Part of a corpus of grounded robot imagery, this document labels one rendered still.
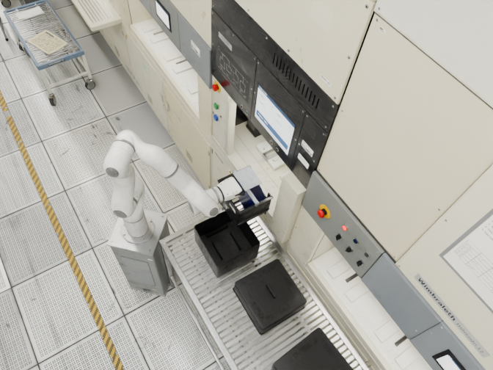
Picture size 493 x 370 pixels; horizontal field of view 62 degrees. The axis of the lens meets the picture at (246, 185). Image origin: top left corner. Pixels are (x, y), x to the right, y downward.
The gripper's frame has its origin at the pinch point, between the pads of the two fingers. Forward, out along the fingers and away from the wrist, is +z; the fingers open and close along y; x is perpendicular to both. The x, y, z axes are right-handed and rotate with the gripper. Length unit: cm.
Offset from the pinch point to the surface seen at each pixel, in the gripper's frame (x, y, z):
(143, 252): -49, -13, -58
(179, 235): -49, -12, -35
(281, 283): -39, 45, -2
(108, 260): -125, -55, -78
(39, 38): -80, -264, -51
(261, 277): -39, 37, -10
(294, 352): -24, 78, -20
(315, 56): 80, 10, 15
